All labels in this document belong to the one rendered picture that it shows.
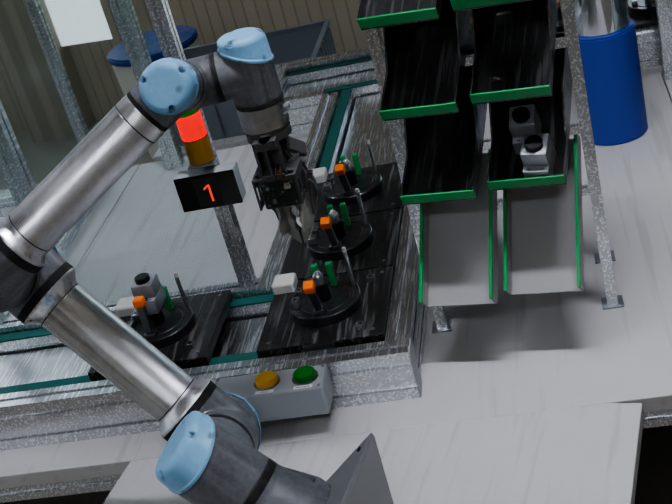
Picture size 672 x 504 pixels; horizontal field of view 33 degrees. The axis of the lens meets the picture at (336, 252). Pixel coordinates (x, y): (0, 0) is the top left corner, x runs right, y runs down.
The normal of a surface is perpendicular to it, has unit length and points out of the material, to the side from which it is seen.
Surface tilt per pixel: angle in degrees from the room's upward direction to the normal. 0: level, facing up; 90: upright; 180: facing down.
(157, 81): 70
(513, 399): 0
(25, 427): 90
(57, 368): 0
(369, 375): 90
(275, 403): 90
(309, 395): 90
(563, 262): 45
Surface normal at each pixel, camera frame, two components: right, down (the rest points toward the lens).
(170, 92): -0.03, 0.14
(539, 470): -0.24, -0.85
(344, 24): -0.29, 0.52
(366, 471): 0.93, -0.06
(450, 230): -0.37, -0.24
